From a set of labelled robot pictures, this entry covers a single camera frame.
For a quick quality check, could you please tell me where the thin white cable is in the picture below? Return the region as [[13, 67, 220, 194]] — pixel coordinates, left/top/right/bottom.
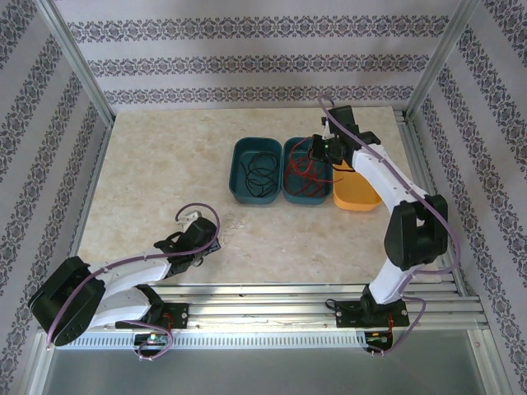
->
[[224, 213, 249, 232]]

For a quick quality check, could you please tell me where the teal plastic bin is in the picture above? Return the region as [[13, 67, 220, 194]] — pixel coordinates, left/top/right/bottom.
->
[[228, 137, 283, 206], [280, 137, 333, 206]]

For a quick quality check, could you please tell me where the yellow plastic bin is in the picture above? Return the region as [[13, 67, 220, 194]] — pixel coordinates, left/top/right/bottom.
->
[[332, 162, 383, 213]]

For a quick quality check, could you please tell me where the small circuit board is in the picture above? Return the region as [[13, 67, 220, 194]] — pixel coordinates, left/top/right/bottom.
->
[[133, 332, 170, 351], [365, 331, 394, 351]]

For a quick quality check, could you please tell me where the grey metal panel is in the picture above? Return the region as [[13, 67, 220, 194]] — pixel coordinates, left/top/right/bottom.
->
[[39, 349, 491, 395]]

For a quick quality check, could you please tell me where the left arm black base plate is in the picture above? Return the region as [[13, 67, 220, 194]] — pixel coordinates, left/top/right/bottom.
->
[[116, 302, 190, 329]]

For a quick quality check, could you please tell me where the aluminium side rail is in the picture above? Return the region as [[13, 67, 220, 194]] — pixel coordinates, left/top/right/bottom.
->
[[60, 118, 113, 289], [394, 109, 469, 297]]

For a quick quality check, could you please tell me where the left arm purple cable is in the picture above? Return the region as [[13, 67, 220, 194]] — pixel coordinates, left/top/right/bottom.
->
[[45, 201, 223, 361]]

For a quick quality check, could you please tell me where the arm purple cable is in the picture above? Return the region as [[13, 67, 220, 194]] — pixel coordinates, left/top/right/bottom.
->
[[319, 95, 462, 358], [45, 201, 223, 361]]

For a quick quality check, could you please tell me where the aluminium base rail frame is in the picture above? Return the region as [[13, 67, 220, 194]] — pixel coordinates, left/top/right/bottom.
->
[[39, 283, 489, 332]]

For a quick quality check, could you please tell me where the slotted grey cable duct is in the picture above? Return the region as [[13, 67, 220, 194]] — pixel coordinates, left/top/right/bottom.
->
[[55, 332, 367, 351]]

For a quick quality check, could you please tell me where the aluminium corner post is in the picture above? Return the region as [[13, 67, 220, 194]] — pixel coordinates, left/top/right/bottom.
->
[[35, 0, 116, 127], [404, 0, 485, 123]]

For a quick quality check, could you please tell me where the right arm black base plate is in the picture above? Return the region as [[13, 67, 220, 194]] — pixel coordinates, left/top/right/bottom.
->
[[335, 300, 411, 329]]

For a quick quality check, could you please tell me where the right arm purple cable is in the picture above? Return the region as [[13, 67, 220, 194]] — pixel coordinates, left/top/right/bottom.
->
[[319, 95, 462, 358]]

